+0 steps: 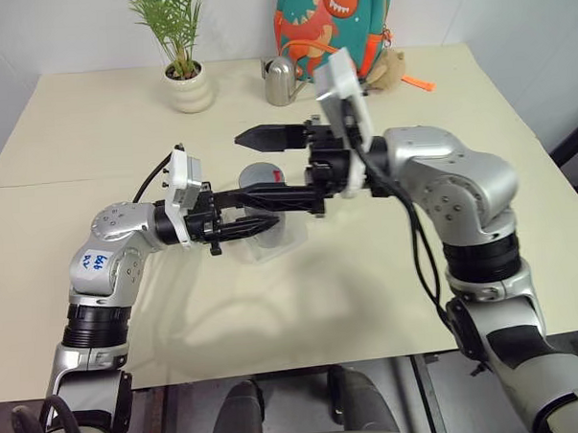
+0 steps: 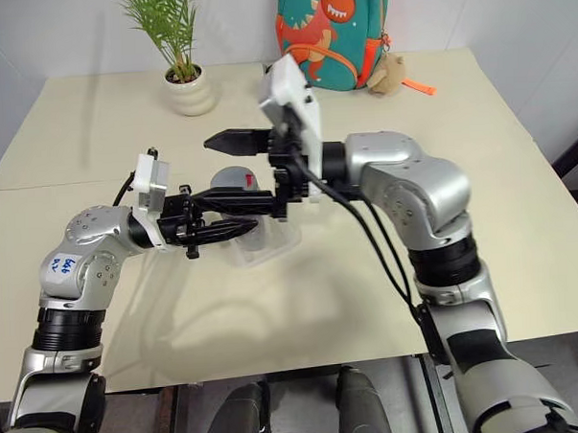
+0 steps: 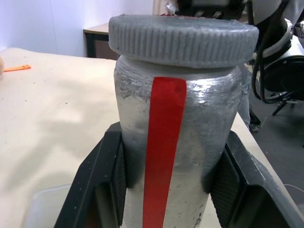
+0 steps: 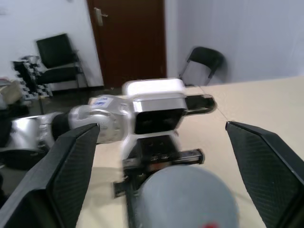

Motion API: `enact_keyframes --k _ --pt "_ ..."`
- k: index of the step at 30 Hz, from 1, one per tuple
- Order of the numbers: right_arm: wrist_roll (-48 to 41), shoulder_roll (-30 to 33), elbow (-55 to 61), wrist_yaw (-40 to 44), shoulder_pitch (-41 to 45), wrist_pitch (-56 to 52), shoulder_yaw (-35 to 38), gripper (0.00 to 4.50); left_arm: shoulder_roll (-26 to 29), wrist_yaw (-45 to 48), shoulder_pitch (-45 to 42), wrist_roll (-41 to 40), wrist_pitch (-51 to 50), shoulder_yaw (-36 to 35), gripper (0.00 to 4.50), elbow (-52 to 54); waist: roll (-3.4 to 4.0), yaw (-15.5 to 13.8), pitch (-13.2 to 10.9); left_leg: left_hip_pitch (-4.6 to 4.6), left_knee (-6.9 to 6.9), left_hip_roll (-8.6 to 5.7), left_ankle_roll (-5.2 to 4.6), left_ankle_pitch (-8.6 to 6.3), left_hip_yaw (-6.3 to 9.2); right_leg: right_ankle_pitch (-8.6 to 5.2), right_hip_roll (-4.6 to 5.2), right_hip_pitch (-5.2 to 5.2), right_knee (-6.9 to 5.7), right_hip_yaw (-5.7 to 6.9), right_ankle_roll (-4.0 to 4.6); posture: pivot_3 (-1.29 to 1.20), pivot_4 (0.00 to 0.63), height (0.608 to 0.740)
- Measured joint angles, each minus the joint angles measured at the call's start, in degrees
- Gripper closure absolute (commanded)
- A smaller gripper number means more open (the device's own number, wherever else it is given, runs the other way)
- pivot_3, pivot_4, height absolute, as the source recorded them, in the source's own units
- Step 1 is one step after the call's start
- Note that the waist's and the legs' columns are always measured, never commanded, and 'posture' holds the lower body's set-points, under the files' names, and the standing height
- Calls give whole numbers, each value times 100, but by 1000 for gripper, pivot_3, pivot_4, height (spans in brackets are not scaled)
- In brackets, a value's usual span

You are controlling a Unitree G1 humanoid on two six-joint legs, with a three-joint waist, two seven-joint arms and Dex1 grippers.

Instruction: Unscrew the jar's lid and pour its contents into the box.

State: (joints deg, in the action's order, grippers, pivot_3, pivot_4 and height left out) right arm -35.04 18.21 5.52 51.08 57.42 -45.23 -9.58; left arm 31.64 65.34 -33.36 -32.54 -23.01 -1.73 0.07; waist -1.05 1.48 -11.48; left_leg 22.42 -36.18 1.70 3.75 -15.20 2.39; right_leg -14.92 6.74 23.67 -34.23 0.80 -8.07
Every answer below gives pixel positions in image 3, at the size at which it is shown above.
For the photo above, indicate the grey ribbed jar lid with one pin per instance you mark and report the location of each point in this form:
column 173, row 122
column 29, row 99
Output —
column 180, row 38

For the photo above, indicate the orange strip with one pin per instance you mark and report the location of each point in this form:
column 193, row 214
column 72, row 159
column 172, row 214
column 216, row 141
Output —
column 16, row 68

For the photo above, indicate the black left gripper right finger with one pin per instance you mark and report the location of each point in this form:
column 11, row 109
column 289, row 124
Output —
column 242, row 180

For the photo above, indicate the dark robot torso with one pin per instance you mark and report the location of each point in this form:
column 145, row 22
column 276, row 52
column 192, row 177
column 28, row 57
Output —
column 285, row 73

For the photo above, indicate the grey jar with red stripe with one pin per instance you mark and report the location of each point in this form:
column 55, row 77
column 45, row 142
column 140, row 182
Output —
column 204, row 133

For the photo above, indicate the clear plastic box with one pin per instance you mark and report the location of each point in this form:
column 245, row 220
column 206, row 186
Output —
column 47, row 204

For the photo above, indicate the brown wooden desk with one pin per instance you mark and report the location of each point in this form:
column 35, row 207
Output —
column 96, row 32

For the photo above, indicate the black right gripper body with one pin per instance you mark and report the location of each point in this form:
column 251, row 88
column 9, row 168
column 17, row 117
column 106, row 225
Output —
column 209, row 8

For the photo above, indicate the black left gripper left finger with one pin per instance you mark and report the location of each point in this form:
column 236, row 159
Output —
column 99, row 171

